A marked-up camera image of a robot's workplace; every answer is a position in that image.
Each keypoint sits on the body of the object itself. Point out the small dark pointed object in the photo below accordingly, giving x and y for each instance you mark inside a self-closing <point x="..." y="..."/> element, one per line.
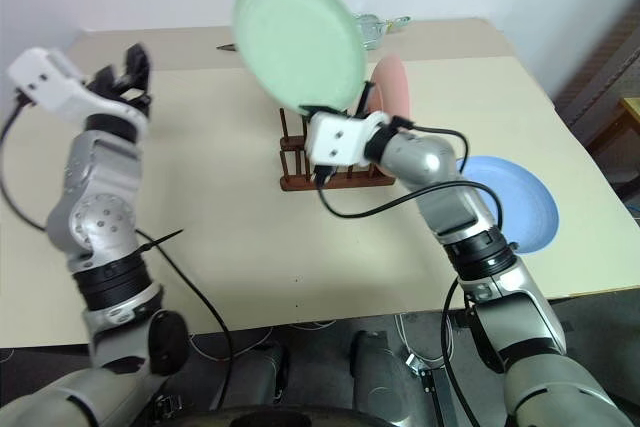
<point x="227" y="47"/>

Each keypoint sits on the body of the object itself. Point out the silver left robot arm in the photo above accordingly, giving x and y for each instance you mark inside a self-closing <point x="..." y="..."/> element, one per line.
<point x="100" y="217"/>

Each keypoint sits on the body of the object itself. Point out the clear glass object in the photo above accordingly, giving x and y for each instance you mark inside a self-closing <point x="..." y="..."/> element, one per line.
<point x="369" y="29"/>

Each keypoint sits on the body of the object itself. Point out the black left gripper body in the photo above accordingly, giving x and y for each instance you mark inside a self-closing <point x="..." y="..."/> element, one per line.
<point x="131" y="93"/>

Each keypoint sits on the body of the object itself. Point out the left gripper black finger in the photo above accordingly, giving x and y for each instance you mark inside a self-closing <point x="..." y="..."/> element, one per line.
<point x="102" y="79"/>
<point x="138" y="61"/>

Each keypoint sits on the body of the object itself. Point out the dark grey rounded shape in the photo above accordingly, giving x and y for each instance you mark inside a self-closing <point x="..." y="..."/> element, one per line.
<point x="380" y="372"/>
<point x="260" y="372"/>

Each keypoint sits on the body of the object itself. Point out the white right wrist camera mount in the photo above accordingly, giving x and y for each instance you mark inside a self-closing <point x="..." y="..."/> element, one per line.
<point x="335" y="139"/>

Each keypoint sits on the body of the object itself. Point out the pink plate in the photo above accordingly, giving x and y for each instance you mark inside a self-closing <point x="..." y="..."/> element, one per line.
<point x="396" y="87"/>

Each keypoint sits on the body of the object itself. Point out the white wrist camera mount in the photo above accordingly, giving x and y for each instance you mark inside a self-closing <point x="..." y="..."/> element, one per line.
<point x="335" y="139"/>
<point x="55" y="84"/>

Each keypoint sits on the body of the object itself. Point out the green plate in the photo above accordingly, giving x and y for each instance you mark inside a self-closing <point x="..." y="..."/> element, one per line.
<point x="300" y="37"/>

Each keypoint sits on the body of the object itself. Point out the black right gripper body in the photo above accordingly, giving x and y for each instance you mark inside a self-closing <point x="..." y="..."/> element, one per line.
<point x="334" y="110"/>

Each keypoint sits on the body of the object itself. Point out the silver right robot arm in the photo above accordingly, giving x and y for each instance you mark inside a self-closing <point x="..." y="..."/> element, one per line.
<point x="505" y="297"/>

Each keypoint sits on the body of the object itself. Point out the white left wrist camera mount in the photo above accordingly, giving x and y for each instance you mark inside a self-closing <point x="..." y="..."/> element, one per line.
<point x="55" y="84"/>

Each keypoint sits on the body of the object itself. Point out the blue plate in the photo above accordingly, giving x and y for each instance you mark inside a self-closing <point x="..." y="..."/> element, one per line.
<point x="525" y="202"/>

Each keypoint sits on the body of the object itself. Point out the brown wooden furniture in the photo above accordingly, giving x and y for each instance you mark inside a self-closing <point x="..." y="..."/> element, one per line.
<point x="600" y="97"/>

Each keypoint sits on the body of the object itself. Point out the wooden dish rack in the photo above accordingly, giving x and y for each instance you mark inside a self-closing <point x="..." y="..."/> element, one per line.
<point x="295" y="182"/>

